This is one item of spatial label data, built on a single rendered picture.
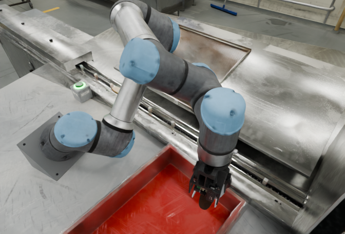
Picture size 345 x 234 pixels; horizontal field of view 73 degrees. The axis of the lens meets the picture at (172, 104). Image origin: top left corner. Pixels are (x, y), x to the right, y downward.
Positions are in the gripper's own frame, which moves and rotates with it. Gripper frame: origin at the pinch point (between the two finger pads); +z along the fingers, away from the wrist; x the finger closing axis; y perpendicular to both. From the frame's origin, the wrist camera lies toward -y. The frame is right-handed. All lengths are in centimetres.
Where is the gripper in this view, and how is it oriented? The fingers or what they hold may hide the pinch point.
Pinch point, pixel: (209, 190)
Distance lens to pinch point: 69.9
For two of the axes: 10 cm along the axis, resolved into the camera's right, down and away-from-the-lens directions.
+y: -4.3, 6.2, -6.6
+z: 0.1, 7.4, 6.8
